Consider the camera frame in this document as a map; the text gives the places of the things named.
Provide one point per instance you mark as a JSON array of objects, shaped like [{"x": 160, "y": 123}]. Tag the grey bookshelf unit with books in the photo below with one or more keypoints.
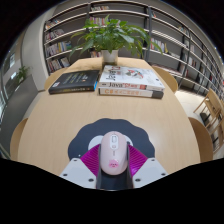
[{"x": 60, "y": 40}]

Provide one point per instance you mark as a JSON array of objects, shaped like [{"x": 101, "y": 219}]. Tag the pale pink computer mouse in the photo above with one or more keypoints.
[{"x": 113, "y": 153}]

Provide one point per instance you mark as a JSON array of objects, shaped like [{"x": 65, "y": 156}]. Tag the green plant in white pot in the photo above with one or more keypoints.
[{"x": 111, "y": 36}]

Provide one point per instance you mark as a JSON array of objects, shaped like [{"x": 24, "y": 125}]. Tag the open-frame wooden chair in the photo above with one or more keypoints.
[{"x": 211, "y": 106}]

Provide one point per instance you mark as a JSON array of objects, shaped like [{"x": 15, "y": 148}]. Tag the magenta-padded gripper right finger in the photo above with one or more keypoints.
[{"x": 150, "y": 170}]

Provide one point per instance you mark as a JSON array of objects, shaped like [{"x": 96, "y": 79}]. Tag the dark cloud-shaped mouse pad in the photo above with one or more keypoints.
[{"x": 140, "y": 133}]

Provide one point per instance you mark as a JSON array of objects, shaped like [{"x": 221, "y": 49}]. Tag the white illustrated thick book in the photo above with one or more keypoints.
[{"x": 133, "y": 76}]

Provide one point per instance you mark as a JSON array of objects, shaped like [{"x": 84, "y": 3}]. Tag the small green background plant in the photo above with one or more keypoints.
[{"x": 22, "y": 73}]

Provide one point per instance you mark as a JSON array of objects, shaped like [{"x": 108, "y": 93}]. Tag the black hardcover book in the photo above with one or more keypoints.
[{"x": 75, "y": 81}]

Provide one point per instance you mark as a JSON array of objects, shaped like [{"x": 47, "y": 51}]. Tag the white book with orange spine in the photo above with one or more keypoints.
[{"x": 126, "y": 93}]

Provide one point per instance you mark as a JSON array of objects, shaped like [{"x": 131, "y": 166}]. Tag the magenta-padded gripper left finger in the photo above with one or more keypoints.
[{"x": 75, "y": 170}]

